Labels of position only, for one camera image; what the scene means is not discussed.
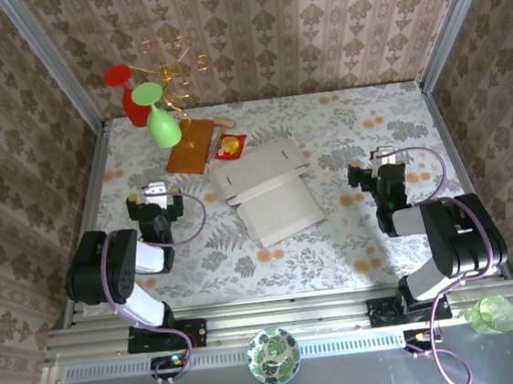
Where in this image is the red snack packet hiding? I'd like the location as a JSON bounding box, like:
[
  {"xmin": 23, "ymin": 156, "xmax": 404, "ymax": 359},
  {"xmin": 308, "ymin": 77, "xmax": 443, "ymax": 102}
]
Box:
[{"xmin": 212, "ymin": 130, "xmax": 250, "ymax": 162}]

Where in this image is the white cardboard paper box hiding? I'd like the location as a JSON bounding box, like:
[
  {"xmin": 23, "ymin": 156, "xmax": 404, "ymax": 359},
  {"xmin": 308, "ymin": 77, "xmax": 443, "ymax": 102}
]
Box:
[{"xmin": 205, "ymin": 133, "xmax": 330, "ymax": 254}]

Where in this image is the brown wooden base board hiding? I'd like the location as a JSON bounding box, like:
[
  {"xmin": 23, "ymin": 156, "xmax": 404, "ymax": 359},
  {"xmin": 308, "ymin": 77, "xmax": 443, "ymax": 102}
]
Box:
[{"xmin": 160, "ymin": 116, "xmax": 219, "ymax": 179}]

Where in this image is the green plastic wine glass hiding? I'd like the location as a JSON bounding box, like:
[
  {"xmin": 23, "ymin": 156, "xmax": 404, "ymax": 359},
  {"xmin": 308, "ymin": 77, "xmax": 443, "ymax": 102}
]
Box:
[{"xmin": 129, "ymin": 78, "xmax": 183, "ymax": 151}]

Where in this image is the small wooden mallet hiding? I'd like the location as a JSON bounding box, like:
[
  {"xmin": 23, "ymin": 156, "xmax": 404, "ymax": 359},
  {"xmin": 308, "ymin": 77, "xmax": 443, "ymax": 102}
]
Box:
[{"xmin": 201, "ymin": 115, "xmax": 240, "ymax": 162}]

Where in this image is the red plastic wine glass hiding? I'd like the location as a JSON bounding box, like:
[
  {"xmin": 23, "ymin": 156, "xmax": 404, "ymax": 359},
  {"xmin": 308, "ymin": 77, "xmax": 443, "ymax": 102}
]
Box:
[{"xmin": 102, "ymin": 61, "xmax": 150, "ymax": 132}]

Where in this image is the floral table cloth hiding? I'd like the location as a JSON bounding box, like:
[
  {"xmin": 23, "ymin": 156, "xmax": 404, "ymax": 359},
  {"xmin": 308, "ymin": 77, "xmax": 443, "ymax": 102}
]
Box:
[{"xmin": 63, "ymin": 75, "xmax": 499, "ymax": 320}]

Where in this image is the left black connector board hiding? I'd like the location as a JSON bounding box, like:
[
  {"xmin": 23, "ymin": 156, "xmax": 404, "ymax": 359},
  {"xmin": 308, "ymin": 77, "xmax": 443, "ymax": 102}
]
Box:
[{"xmin": 149, "ymin": 352, "xmax": 190, "ymax": 382}]

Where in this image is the black connector board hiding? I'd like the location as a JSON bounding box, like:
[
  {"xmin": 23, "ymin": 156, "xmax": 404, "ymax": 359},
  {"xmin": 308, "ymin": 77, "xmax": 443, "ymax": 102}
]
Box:
[
  {"xmin": 149, "ymin": 352, "xmax": 190, "ymax": 382},
  {"xmin": 403, "ymin": 326, "xmax": 444, "ymax": 355}
]

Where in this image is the right black connector board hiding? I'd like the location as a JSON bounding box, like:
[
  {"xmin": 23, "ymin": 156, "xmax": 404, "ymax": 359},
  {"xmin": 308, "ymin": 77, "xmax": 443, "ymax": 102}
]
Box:
[{"xmin": 403, "ymin": 326, "xmax": 444, "ymax": 355}]

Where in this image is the green transparent plastic cup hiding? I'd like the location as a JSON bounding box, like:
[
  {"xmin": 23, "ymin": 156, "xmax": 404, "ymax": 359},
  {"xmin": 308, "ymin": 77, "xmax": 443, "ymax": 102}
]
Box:
[{"xmin": 464, "ymin": 292, "xmax": 513, "ymax": 339}]

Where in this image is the green leaf pattern bowl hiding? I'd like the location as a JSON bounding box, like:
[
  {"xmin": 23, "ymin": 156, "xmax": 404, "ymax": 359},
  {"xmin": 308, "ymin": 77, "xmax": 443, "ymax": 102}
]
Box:
[{"xmin": 245, "ymin": 325, "xmax": 305, "ymax": 384}]

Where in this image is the grey metal shelf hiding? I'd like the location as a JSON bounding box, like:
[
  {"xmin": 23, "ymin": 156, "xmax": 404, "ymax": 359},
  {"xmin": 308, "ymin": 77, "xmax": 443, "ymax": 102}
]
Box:
[{"xmin": 25, "ymin": 317, "xmax": 513, "ymax": 384}]

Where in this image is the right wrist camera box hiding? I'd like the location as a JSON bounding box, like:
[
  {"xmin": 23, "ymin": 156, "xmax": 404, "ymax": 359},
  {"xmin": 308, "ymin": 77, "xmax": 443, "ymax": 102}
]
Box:
[{"xmin": 370, "ymin": 143, "xmax": 400, "ymax": 168}]

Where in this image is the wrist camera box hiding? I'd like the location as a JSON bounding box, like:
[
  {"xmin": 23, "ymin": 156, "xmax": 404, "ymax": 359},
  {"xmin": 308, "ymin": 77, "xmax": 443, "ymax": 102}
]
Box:
[
  {"xmin": 141, "ymin": 180, "xmax": 171, "ymax": 210},
  {"xmin": 370, "ymin": 143, "xmax": 400, "ymax": 168}
]

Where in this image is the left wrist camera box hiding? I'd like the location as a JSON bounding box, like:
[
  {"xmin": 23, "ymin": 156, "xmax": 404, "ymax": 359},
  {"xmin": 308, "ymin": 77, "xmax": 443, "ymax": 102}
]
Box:
[{"xmin": 141, "ymin": 180, "xmax": 171, "ymax": 210}]

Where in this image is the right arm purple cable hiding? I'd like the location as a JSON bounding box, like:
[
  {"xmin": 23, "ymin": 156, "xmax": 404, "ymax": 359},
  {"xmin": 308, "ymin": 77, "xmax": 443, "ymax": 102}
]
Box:
[{"xmin": 382, "ymin": 139, "xmax": 511, "ymax": 384}]

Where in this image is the aluminium side rail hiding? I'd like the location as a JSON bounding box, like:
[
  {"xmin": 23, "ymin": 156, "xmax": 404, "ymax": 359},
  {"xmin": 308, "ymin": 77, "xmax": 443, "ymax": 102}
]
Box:
[
  {"xmin": 418, "ymin": 78, "xmax": 513, "ymax": 286},
  {"xmin": 41, "ymin": 119, "xmax": 131, "ymax": 330}
]

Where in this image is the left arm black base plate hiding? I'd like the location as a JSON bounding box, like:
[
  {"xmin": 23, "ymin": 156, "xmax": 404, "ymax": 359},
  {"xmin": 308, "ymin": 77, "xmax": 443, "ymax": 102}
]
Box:
[{"xmin": 125, "ymin": 317, "xmax": 209, "ymax": 356}]

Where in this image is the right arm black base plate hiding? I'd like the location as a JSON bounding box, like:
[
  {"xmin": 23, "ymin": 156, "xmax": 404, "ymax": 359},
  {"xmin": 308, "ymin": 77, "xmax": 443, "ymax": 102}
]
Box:
[{"xmin": 367, "ymin": 289, "xmax": 454, "ymax": 327}]

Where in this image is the gold wire glass rack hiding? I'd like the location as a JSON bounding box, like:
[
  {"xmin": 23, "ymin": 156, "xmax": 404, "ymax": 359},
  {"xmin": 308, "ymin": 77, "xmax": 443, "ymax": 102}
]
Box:
[{"xmin": 124, "ymin": 31, "xmax": 221, "ymax": 154}]

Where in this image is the long aluminium mounting rail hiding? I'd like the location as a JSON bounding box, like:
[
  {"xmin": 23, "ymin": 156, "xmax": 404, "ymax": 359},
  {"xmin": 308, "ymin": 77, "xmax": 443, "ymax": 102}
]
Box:
[{"xmin": 40, "ymin": 278, "xmax": 513, "ymax": 368}]

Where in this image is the aluminium frame post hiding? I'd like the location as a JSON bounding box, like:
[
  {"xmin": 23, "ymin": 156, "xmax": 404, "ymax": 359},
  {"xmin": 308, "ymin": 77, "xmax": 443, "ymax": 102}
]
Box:
[
  {"xmin": 0, "ymin": 0, "xmax": 109, "ymax": 144},
  {"xmin": 409, "ymin": 0, "xmax": 511, "ymax": 93}
]

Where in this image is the grey slotted cable duct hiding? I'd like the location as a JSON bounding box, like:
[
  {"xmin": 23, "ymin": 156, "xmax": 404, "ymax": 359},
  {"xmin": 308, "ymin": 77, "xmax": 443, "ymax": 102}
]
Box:
[{"xmin": 61, "ymin": 318, "xmax": 513, "ymax": 384}]

